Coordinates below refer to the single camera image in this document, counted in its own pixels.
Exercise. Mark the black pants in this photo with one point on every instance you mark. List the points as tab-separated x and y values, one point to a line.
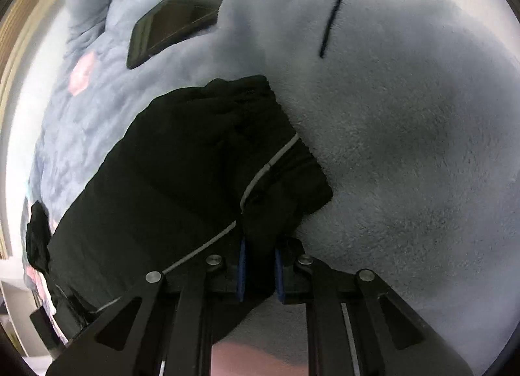
162	176

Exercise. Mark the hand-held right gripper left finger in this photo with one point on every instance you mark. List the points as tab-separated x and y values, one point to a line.
242	274

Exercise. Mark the white bookshelf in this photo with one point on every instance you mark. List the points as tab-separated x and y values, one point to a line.
20	319

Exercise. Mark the grey floral blanket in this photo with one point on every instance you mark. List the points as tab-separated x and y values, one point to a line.
386	115

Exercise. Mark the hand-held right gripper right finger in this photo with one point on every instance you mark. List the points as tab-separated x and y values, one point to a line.
279	278

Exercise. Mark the black smartphone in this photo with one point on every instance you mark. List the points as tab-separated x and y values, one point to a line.
178	18

